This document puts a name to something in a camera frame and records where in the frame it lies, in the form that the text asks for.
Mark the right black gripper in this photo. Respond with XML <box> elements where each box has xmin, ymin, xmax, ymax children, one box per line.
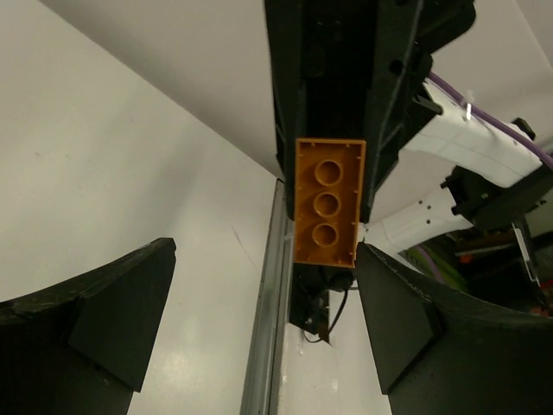
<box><xmin>264</xmin><ymin>0</ymin><xmax>475</xmax><ymax>223</ymax></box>

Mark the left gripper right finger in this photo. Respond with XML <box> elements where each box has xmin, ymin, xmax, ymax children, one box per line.
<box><xmin>356</xmin><ymin>244</ymin><xmax>552</xmax><ymax>414</ymax></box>

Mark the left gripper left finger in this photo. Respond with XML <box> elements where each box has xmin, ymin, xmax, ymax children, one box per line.
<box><xmin>1</xmin><ymin>238</ymin><xmax>176</xmax><ymax>414</ymax></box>

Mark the orange lego base plate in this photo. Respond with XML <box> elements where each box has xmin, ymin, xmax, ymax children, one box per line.
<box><xmin>294</xmin><ymin>138</ymin><xmax>366</xmax><ymax>268</ymax></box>

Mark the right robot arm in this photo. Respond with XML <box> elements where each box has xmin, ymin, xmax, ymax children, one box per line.
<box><xmin>264</xmin><ymin>1</ymin><xmax>552</xmax><ymax>271</ymax></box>

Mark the aluminium rail base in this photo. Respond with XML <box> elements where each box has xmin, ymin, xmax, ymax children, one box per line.
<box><xmin>240</xmin><ymin>180</ymin><xmax>294</xmax><ymax>415</ymax></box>

